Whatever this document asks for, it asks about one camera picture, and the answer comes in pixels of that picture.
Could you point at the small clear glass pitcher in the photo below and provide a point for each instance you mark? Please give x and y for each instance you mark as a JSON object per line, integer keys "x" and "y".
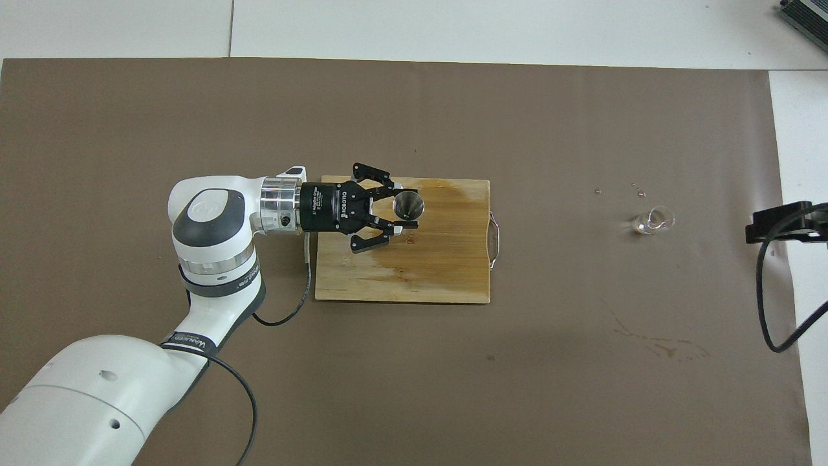
{"x": 650, "y": 223}

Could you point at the brown paper table mat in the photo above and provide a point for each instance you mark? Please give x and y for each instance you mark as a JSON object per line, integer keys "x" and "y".
{"x": 517, "y": 388}

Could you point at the wooden cutting board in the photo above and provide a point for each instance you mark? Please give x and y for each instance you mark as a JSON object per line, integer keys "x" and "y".
{"x": 427, "y": 272}

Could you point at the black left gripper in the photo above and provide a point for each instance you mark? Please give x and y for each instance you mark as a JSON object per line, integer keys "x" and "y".
{"x": 333, "y": 207}

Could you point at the steel double jigger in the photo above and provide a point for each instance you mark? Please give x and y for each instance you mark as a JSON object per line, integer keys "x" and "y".
{"x": 408, "y": 205}

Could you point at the grey ribbed metal device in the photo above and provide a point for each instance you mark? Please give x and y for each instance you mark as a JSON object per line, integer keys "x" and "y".
{"x": 808, "y": 16}

